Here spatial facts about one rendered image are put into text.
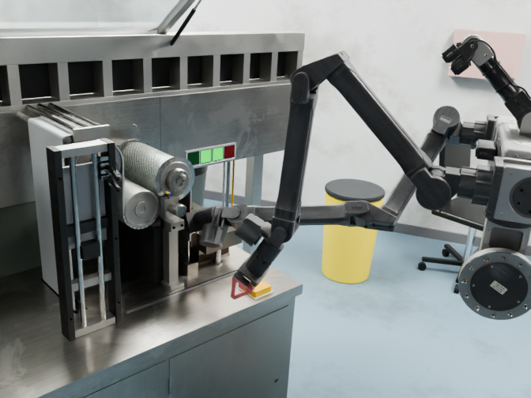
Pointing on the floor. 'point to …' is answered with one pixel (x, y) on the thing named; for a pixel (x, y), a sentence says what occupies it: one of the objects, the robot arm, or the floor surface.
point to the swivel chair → (457, 210)
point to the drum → (346, 271)
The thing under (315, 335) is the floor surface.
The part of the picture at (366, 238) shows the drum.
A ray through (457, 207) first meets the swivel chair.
